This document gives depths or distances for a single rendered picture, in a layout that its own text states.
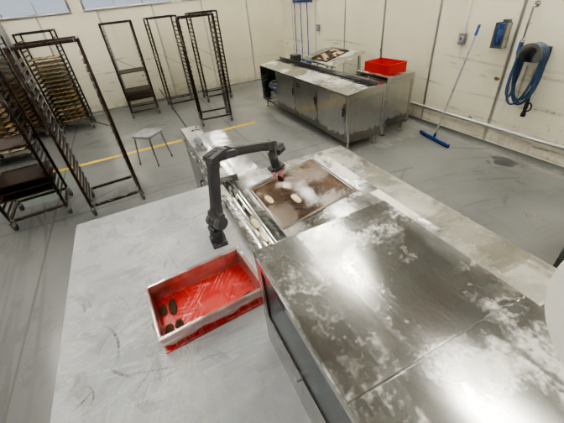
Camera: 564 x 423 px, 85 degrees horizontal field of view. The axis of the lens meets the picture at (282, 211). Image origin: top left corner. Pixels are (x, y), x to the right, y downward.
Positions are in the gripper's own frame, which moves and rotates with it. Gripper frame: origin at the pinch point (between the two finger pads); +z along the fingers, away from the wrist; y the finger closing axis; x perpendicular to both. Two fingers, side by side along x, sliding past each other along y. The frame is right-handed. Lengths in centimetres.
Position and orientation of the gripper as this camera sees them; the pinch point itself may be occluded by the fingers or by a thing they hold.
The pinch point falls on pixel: (279, 177)
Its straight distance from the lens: 203.2
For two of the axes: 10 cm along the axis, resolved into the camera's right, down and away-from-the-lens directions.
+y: -8.3, 4.8, -2.8
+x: 5.1, 4.4, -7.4
